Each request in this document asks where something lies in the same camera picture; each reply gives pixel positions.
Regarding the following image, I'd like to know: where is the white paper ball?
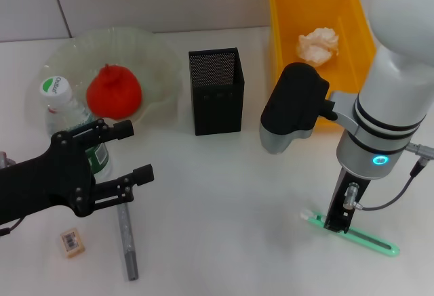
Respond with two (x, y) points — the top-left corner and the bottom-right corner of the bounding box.
(296, 26), (341, 68)

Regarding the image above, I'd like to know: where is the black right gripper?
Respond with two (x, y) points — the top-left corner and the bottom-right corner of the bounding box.
(323, 166), (372, 234)

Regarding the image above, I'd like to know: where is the right wrist cable with plug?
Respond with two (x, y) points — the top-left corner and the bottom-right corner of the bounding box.
(342, 142), (434, 211)

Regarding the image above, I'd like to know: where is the clear bottle with green label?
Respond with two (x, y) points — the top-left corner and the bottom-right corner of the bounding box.
(39, 75), (113, 180)

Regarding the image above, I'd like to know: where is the yellow plastic bin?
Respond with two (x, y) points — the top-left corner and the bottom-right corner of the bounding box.
(267, 0), (377, 129)

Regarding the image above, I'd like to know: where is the green utility knife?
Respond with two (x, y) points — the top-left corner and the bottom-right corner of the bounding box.
(300, 209), (401, 258)

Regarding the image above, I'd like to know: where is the pale green glass fruit plate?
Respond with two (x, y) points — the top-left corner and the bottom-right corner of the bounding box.
(42, 26), (184, 127)

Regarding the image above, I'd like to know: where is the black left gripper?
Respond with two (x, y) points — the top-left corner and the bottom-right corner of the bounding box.
(0, 118), (155, 226)

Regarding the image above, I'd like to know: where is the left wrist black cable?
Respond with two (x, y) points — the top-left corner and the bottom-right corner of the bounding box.
(0, 217), (24, 238)

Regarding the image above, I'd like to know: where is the black mesh pen holder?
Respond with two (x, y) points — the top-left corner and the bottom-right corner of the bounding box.
(188, 47), (245, 137)

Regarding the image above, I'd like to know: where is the gray marker pen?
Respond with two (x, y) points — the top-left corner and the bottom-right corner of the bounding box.
(117, 203), (140, 282)

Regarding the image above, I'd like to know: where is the orange fruit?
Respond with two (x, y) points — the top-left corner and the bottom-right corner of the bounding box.
(85, 64), (143, 121)

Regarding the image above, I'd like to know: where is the beige eraser with barcode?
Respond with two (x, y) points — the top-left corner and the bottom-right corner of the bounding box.
(56, 228), (86, 259)

